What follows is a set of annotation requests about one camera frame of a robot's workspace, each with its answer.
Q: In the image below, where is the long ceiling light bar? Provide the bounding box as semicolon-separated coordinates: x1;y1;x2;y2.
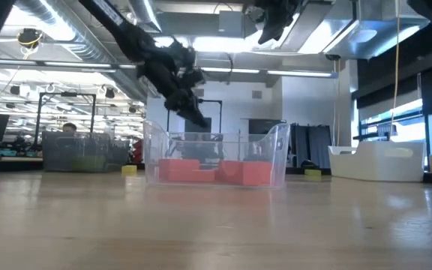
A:
0;59;339;79

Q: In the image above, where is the round silver ventilation duct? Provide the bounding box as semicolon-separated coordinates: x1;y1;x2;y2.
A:
13;0;163;107

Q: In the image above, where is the red background object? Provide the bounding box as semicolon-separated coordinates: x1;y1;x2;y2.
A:
130;139;145;164

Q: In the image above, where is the green cube block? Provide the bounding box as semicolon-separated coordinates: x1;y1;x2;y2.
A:
71;155;107;172

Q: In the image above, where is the grey translucent plastic bin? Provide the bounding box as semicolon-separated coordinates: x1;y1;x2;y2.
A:
42;130;131;173

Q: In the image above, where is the black yellow cable reel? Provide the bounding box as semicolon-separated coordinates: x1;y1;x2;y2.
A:
16;28;44;50

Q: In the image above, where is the dark grey curtain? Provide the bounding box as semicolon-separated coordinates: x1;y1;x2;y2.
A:
289;123;332;170

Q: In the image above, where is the clear plastic bin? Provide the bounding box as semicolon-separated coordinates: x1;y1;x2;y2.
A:
142;119;291;189

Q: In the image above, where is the grey ceiling box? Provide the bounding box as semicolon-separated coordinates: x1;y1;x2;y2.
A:
217;10;245;38

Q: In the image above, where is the rectangular silver ventilation duct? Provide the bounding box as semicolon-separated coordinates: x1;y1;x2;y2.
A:
298;0;431;61

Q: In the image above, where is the red house-shaped block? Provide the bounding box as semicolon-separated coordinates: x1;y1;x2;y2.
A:
158;158;201;183

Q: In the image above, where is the white plastic bin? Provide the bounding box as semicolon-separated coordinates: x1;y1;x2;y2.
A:
327;140;426;182

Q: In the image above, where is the yellow hanging cable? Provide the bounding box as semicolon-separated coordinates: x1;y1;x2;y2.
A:
387;0;402;143

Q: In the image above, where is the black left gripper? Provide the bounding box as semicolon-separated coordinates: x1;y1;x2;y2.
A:
136;40;212;128

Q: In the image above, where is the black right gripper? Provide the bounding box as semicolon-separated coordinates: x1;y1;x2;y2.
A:
257;0;303;45

